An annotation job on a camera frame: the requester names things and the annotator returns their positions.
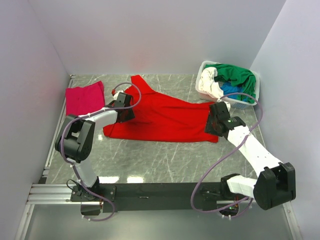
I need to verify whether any red t-shirt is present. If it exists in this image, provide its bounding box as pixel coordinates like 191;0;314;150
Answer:
103;75;219;143

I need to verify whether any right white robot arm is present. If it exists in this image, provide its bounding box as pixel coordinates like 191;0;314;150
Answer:
204;102;296;210

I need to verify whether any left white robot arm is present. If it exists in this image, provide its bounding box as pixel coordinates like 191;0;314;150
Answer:
54;92;135;201

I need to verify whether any white plastic laundry basket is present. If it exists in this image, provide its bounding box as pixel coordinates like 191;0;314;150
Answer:
195;60;261;110

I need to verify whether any blue t-shirt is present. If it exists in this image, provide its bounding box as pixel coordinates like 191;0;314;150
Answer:
220;82;248;102

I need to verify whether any white t-shirt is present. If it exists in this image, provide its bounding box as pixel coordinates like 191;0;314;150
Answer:
198;67;224;99

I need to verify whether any green t-shirt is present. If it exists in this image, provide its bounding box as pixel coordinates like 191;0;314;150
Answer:
204;63;256;104

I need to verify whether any folded magenta t-shirt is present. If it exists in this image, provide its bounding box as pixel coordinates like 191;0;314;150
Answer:
65;81;105;116

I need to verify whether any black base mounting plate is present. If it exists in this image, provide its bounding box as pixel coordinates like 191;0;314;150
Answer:
69;182;249;213

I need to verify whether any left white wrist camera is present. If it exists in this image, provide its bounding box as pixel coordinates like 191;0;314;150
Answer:
111;89;124;100

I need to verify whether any aluminium frame rail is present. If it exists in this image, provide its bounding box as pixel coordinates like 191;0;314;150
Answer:
26;182;291;205

